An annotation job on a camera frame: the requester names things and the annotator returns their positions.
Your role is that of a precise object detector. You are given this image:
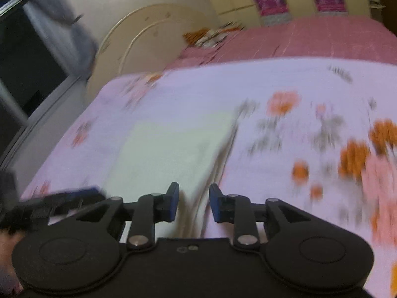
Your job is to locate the grey curtain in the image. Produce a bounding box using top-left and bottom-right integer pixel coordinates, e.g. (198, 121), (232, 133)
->
(24, 0), (98, 79)

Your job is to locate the dark window with frame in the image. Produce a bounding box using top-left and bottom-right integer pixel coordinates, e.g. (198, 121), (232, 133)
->
(0, 0), (83, 168)

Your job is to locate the person's left hand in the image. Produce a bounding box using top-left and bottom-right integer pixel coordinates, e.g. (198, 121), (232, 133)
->
(0, 231), (25, 297)

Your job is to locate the cream arched headboard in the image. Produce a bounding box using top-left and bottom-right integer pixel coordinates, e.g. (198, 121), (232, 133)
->
(86, 3), (217, 103)

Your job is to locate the orange white floral pillow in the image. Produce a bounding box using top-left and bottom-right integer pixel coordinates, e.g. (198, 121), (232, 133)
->
(182, 22), (245, 48)

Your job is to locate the pale green small garment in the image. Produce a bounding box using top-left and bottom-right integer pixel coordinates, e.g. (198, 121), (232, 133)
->
(104, 112), (237, 238)

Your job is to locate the pink quilt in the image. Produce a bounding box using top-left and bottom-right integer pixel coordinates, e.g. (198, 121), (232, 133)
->
(167, 16), (396, 69)

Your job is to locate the floral lilac bed sheet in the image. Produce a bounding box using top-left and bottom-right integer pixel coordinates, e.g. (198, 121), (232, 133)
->
(22, 58), (396, 297)

